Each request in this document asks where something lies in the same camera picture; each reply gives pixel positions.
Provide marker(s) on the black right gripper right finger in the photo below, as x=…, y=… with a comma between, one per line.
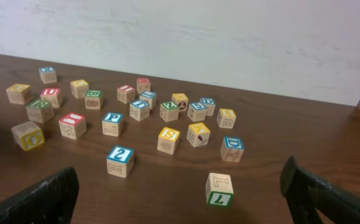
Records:
x=307, y=193

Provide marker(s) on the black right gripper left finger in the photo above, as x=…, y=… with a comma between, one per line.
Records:
x=51, y=200

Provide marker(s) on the green R wooden block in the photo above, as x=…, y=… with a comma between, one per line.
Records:
x=40, y=111

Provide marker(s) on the yellow O side block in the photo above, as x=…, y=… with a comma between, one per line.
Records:
x=28, y=135

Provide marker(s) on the red I block lower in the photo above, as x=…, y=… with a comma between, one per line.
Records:
x=72, y=125

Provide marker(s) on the red i block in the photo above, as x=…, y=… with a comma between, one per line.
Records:
x=126, y=94
x=72, y=125

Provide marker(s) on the blue 2 wooden block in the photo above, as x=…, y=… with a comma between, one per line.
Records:
x=120, y=161

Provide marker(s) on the green 7 wooden block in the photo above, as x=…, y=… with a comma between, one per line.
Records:
x=219, y=190

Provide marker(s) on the blue D block near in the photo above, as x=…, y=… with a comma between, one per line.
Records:
x=231, y=149

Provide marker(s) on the blue d block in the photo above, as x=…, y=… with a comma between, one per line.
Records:
x=231, y=149
x=210, y=105

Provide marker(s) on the blue P wooden block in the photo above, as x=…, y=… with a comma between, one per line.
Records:
x=112, y=124

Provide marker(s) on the red U block upper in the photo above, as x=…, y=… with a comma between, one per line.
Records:
x=52, y=95

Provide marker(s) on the yellow 8 wooden block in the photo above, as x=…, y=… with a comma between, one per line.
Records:
x=226, y=118

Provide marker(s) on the green B wooden block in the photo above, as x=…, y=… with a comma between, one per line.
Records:
x=94, y=99

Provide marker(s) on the yellow O top block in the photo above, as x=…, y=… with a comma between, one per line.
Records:
x=19, y=94

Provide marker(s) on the yellow block centre top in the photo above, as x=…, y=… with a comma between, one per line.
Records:
x=79, y=88

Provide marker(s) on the yellow picture wooden block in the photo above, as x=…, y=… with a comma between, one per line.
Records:
x=198, y=134

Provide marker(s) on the blue T wooden block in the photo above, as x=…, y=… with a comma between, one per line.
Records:
x=139, y=110

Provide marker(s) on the blue X wooden block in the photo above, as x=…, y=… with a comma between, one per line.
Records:
x=48, y=75

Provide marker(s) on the red I block upper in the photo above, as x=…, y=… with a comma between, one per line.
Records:
x=126, y=94

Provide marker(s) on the blue D block far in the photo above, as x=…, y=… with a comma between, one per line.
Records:
x=210, y=105

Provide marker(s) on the yellow S wooden block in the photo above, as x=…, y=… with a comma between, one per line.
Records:
x=168, y=140

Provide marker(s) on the blue 5 wooden block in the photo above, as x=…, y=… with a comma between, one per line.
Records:
x=197, y=111

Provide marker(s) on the blue L wooden block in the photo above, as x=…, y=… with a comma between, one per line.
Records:
x=150, y=97

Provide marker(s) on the green Z wooden block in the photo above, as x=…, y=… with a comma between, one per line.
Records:
x=169, y=111

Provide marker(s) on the red block far top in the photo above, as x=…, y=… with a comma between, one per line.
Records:
x=143, y=84

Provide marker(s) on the yellow monkey picture block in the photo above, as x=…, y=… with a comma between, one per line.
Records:
x=181, y=100

